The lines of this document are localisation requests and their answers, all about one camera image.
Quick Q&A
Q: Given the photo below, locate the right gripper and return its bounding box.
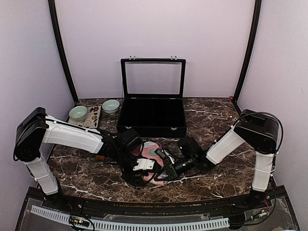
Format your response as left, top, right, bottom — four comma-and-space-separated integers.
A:
156, 157, 196, 184

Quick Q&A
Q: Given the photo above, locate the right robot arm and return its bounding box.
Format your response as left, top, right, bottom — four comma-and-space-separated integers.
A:
154, 109, 283, 209

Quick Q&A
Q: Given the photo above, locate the black front rail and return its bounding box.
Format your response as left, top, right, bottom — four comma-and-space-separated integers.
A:
26, 186, 291, 217

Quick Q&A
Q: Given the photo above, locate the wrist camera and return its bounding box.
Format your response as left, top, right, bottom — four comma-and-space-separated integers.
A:
120, 128, 143, 152
177, 137, 204, 159

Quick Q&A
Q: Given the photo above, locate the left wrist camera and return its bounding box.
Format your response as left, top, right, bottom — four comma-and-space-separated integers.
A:
120, 128, 143, 152

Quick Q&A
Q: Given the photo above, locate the pink patterned sock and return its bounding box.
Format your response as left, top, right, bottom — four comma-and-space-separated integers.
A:
132, 141, 164, 186

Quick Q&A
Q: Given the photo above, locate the left celadon bowl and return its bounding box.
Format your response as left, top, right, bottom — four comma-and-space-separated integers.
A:
69, 105, 88, 122

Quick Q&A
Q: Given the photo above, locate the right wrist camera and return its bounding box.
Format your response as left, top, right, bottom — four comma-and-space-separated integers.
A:
177, 137, 204, 159

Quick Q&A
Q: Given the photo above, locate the small circuit board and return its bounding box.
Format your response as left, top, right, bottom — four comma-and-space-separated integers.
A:
68, 216, 90, 228

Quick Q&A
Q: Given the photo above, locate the black frame post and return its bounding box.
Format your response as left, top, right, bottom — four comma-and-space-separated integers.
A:
232, 0, 262, 104
48, 0, 79, 103

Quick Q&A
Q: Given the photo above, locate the celadon bowl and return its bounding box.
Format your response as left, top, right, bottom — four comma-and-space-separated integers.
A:
69, 105, 88, 122
102, 99, 120, 115

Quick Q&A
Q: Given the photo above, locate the maroon striped sock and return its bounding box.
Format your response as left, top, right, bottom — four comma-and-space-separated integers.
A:
96, 141, 162, 162

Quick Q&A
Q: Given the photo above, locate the right black frame post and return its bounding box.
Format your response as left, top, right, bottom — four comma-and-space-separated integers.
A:
232, 0, 262, 104

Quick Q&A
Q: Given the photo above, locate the left black frame post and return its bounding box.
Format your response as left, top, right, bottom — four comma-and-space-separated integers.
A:
48, 0, 79, 103

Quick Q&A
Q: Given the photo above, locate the floral coaster mat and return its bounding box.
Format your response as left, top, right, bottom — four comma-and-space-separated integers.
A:
68, 106, 102, 128

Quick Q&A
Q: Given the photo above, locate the right celadon bowl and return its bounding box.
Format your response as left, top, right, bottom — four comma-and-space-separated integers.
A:
102, 99, 120, 115

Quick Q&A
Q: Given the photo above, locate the white slotted cable duct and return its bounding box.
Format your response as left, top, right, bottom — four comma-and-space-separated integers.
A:
30, 205, 230, 231

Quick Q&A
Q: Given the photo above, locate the black display case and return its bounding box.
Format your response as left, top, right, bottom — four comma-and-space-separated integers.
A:
116, 57, 187, 138

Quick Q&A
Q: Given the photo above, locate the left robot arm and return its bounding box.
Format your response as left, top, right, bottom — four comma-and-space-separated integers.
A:
13, 107, 160, 210

